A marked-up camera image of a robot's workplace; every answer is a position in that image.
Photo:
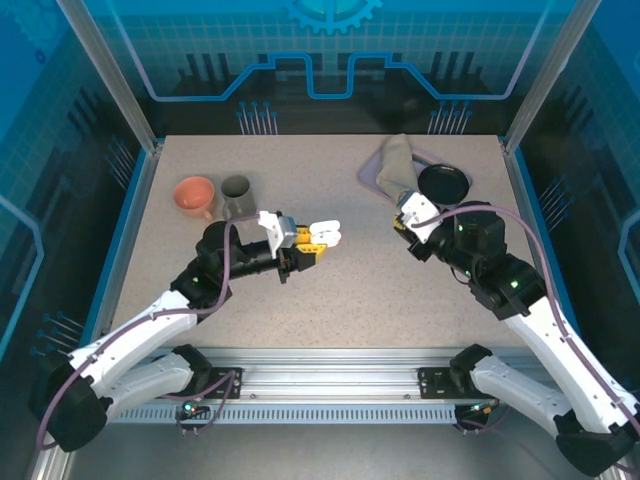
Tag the pink soft toy piece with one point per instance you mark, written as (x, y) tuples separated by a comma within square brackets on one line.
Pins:
[(325, 232)]

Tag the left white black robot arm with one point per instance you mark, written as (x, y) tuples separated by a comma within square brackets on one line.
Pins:
[(150, 377)]

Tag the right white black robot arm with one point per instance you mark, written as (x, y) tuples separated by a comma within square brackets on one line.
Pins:
[(510, 385)]

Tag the lavender plastic tray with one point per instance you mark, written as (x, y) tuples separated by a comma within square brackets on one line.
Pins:
[(367, 175)]

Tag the beige folded cloth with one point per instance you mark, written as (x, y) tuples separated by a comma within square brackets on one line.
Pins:
[(395, 165)]

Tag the black round plate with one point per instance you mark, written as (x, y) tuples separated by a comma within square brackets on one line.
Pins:
[(444, 184)]

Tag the grey ceramic mug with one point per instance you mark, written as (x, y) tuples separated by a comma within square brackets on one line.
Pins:
[(240, 200)]

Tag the orange ceramic mug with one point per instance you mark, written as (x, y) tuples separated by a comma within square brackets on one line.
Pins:
[(192, 195)]

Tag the small circuit board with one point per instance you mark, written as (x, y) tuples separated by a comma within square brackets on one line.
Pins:
[(192, 410), (477, 410)]

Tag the aluminium table side rail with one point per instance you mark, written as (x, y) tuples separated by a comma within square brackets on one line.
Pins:
[(530, 225), (127, 250)]

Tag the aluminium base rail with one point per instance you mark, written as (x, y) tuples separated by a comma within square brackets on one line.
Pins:
[(325, 372)]

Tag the aluminium frame post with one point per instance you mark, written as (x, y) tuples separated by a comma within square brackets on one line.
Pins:
[(112, 75), (546, 75)]

